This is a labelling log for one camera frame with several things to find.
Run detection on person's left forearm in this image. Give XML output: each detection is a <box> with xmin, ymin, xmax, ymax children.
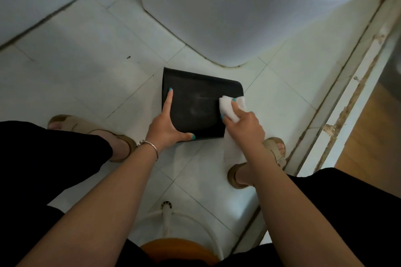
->
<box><xmin>17</xmin><ymin>142</ymin><xmax>161</xmax><ymax>267</ymax></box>

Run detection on person's right hand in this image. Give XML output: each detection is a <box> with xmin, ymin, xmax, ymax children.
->
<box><xmin>221</xmin><ymin>98</ymin><xmax>266</xmax><ymax>152</ymax></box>

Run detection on orange round stool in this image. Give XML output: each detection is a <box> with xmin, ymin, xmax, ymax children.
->
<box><xmin>140</xmin><ymin>238</ymin><xmax>220</xmax><ymax>267</ymax></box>

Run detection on beige sandal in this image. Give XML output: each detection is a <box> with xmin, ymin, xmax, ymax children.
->
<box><xmin>48</xmin><ymin>115</ymin><xmax>138</xmax><ymax>163</ymax></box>
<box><xmin>227</xmin><ymin>137</ymin><xmax>287</xmax><ymax>190</ymax></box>

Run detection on person's leg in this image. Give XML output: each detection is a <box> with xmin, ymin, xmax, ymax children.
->
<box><xmin>0</xmin><ymin>121</ymin><xmax>138</xmax><ymax>267</ymax></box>
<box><xmin>234</xmin><ymin>164</ymin><xmax>401</xmax><ymax>267</ymax></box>

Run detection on person's left leg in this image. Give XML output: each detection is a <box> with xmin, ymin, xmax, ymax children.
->
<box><xmin>0</xmin><ymin>121</ymin><xmax>138</xmax><ymax>267</ymax></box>

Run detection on silver bracelet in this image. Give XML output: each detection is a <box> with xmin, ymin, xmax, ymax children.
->
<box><xmin>137</xmin><ymin>140</ymin><xmax>159</xmax><ymax>162</ymax></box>

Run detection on white worn door frame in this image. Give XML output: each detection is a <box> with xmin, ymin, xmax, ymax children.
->
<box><xmin>283</xmin><ymin>0</ymin><xmax>401</xmax><ymax>180</ymax></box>

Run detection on beige right sandal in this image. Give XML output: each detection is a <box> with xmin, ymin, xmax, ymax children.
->
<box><xmin>227</xmin><ymin>137</ymin><xmax>287</xmax><ymax>190</ymax></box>

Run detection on person's right leg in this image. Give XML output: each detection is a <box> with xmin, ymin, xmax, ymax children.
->
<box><xmin>234</xmin><ymin>164</ymin><xmax>401</xmax><ymax>267</ymax></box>

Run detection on white toilet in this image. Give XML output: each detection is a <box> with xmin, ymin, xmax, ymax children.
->
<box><xmin>135</xmin><ymin>0</ymin><xmax>386</xmax><ymax>68</ymax></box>

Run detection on person's right forearm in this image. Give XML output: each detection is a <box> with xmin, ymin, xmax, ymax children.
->
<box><xmin>242</xmin><ymin>145</ymin><xmax>365</xmax><ymax>267</ymax></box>

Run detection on beige left sandal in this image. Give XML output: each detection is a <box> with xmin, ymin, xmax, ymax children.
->
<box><xmin>48</xmin><ymin>115</ymin><xmax>138</xmax><ymax>163</ymax></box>

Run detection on white wipe cloth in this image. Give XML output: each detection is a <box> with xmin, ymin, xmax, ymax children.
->
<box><xmin>218</xmin><ymin>95</ymin><xmax>249</xmax><ymax>172</ymax></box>

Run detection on white hose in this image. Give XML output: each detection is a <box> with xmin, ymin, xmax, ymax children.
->
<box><xmin>135</xmin><ymin>202</ymin><xmax>225</xmax><ymax>261</ymax></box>

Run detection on black rectangular mat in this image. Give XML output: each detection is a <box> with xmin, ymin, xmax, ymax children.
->
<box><xmin>161</xmin><ymin>67</ymin><xmax>244</xmax><ymax>143</ymax></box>

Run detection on person's left hand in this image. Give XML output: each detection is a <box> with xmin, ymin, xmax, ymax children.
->
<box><xmin>145</xmin><ymin>88</ymin><xmax>196</xmax><ymax>152</ymax></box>

